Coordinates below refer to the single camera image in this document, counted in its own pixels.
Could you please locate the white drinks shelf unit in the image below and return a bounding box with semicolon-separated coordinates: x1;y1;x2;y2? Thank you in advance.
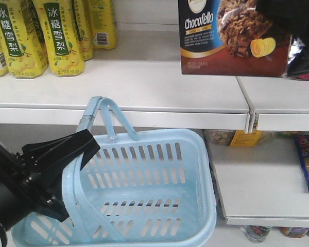
0;1;309;227

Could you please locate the light blue plastic basket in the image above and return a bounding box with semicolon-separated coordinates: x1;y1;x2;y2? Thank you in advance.
11;96;216;246

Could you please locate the dark blue cookie box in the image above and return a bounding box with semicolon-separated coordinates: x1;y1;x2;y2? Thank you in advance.
178;0;303;78

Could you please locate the yellow label snack bag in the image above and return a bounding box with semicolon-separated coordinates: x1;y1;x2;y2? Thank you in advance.
204;129;273;148

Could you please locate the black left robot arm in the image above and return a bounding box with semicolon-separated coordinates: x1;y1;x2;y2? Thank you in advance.
0;130;100;246

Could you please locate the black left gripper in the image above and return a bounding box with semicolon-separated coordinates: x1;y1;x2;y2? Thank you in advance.
0;129;100;222

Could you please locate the bottle under right shelf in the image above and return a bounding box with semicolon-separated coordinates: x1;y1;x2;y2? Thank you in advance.
245;225;272;243

